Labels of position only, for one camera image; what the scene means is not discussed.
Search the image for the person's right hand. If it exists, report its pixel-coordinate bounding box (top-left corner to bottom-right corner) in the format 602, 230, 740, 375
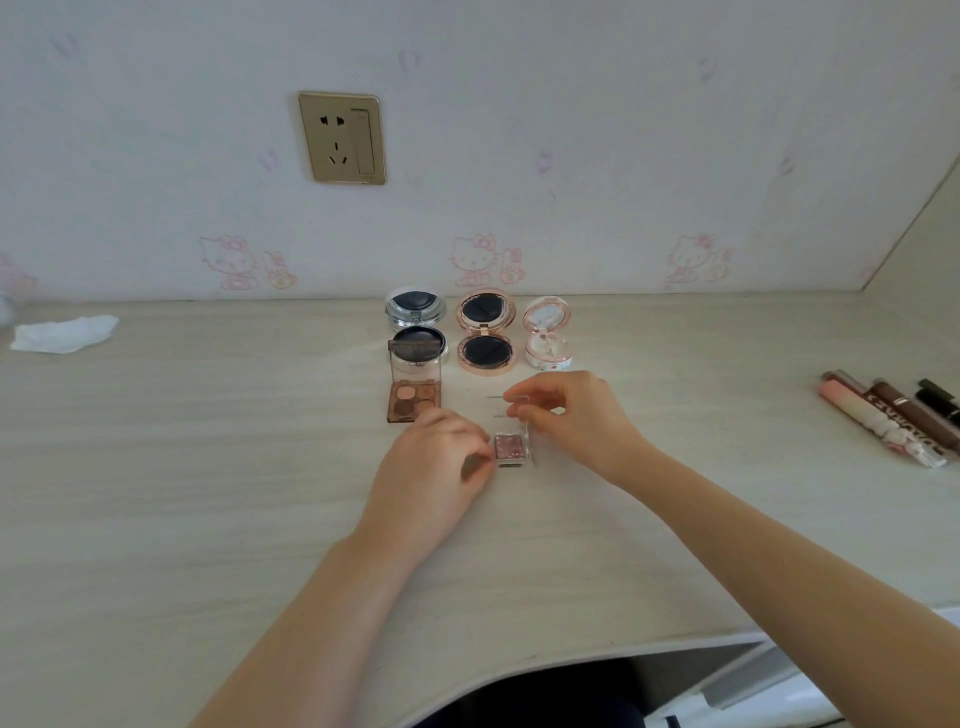
504, 370, 663, 490

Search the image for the person's left hand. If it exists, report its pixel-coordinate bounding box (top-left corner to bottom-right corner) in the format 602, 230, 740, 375
351, 408, 498, 571

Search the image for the small clear glitter eyeshadow case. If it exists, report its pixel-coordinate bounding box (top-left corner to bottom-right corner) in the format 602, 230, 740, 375
486, 394, 538, 471

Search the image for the person's right forearm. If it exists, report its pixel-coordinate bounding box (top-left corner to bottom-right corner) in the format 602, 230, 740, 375
615, 448, 960, 728

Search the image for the person's left forearm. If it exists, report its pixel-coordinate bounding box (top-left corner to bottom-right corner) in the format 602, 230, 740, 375
191, 525, 445, 728

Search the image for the white pink round compact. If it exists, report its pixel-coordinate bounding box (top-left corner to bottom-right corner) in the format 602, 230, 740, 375
521, 295, 575, 372

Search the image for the rose gold round compact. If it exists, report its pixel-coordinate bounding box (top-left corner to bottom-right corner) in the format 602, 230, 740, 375
455, 288, 518, 375

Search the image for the brown eyeshadow palette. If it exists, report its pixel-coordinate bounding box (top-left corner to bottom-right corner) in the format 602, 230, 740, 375
386, 338, 444, 425

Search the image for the silver round compact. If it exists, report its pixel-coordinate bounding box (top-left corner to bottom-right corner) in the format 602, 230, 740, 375
383, 285, 450, 367

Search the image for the pink lip gloss tube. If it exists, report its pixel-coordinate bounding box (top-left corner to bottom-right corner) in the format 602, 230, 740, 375
818, 378, 948, 471

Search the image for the brown cosmetic tube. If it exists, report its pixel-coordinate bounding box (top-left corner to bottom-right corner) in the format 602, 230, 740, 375
868, 379, 960, 456

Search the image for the black cosmetic tube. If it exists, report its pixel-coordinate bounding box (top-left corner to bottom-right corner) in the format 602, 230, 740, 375
912, 390, 960, 430
917, 378, 960, 411

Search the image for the white crumpled tissue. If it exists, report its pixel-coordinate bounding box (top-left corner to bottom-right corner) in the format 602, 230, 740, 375
9, 314, 120, 356

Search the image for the gold wall socket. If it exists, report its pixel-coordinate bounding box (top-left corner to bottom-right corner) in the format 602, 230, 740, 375
297, 90, 387, 186

